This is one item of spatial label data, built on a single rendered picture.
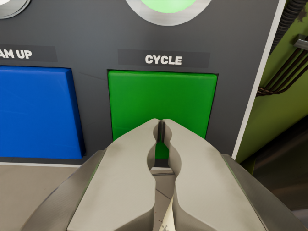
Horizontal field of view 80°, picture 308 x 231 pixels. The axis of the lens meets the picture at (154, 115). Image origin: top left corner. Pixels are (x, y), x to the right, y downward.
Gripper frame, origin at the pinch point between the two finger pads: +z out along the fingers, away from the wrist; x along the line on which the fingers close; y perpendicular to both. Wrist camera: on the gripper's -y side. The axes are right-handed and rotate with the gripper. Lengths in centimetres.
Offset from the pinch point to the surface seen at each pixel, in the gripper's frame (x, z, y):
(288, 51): 24.2, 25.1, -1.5
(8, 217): -74, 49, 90
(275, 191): 32, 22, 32
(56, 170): -57, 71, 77
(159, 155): 0.1, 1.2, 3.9
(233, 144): 6.3, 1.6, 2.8
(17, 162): -12.5, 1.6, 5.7
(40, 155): -9.6, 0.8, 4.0
